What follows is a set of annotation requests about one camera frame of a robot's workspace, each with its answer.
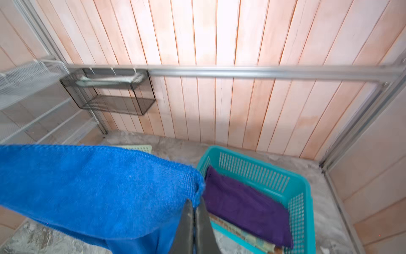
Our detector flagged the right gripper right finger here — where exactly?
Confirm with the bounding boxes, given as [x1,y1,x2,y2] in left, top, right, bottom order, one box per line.
[195,197,221,254]

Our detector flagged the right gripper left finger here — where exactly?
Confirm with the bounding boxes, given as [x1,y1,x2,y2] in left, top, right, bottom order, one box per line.
[169,200,195,254]

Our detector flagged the purple towel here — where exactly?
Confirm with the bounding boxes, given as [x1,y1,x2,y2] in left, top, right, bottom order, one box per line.
[203,166,294,248]

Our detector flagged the yellow teal hippo towel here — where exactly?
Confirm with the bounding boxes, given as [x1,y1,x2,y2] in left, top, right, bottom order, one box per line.
[209,214,277,254]

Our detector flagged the blue towel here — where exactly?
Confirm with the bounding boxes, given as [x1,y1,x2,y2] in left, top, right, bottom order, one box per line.
[1,145,205,254]

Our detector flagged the light green plastic basket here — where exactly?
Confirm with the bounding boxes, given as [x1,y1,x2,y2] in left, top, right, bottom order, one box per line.
[116,145,152,153]

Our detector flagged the teal plastic basket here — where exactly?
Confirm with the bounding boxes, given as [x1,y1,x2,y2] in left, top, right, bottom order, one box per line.
[197,146,316,254]

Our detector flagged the black mesh wall basket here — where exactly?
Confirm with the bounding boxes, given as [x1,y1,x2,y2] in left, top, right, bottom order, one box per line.
[60,68,155,116]

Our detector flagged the aluminium frame bar back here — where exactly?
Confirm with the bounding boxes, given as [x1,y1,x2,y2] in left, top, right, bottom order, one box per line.
[67,65,406,83]

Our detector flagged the white wire mesh shelf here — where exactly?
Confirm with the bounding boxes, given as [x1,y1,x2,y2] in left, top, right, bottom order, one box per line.
[1,60,98,145]

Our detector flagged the aluminium frame post right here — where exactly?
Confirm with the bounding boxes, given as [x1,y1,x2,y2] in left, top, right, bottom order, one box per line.
[319,51,406,174]

